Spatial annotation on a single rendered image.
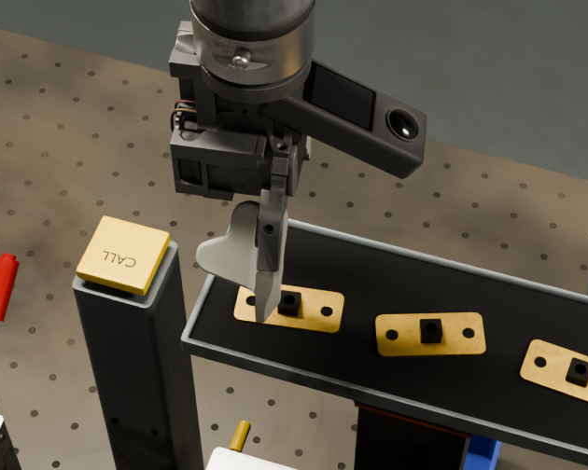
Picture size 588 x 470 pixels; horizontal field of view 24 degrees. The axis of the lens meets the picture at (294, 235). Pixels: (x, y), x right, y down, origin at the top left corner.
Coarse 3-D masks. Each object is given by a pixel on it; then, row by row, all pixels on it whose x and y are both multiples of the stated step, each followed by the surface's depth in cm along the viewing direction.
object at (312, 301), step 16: (240, 288) 109; (288, 288) 109; (304, 288) 109; (240, 304) 108; (304, 304) 108; (320, 304) 108; (336, 304) 108; (240, 320) 107; (272, 320) 107; (288, 320) 107; (304, 320) 107; (320, 320) 107; (336, 320) 107
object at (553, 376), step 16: (528, 352) 105; (544, 352) 105; (560, 352) 105; (576, 352) 105; (528, 368) 104; (544, 368) 104; (560, 368) 104; (576, 368) 104; (544, 384) 103; (560, 384) 103; (576, 384) 103
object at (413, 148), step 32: (320, 64) 88; (288, 96) 85; (320, 96) 86; (352, 96) 88; (384, 96) 89; (320, 128) 87; (352, 128) 87; (384, 128) 88; (416, 128) 89; (384, 160) 88; (416, 160) 88
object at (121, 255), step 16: (112, 224) 113; (128, 224) 113; (96, 240) 112; (112, 240) 112; (128, 240) 112; (144, 240) 112; (160, 240) 112; (96, 256) 111; (112, 256) 111; (128, 256) 111; (144, 256) 111; (160, 256) 111; (80, 272) 110; (96, 272) 110; (112, 272) 110; (128, 272) 110; (144, 272) 110; (128, 288) 110; (144, 288) 109
